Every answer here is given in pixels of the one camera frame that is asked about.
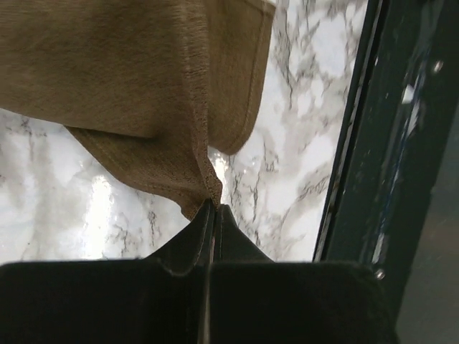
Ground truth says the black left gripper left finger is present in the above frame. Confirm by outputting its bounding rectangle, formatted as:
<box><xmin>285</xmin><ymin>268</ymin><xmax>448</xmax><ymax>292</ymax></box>
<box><xmin>1</xmin><ymin>201</ymin><xmax>215</xmax><ymax>343</ymax></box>

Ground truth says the brown cloth napkin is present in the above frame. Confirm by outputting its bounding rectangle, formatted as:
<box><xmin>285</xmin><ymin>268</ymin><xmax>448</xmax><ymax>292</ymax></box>
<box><xmin>1</xmin><ymin>1</ymin><xmax>275</xmax><ymax>219</ymax></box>

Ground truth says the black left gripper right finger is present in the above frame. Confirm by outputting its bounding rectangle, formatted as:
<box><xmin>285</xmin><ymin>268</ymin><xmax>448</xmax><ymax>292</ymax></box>
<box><xmin>209</xmin><ymin>206</ymin><xmax>399</xmax><ymax>343</ymax></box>

